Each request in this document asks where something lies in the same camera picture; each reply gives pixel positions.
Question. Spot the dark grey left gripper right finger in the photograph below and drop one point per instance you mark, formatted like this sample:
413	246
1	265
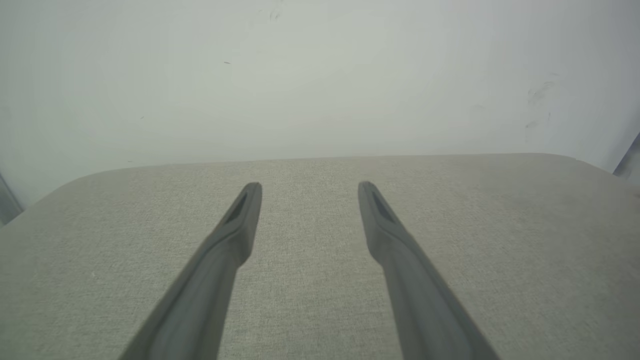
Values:
425	310

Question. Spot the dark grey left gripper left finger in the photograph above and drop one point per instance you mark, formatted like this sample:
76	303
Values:
200	300

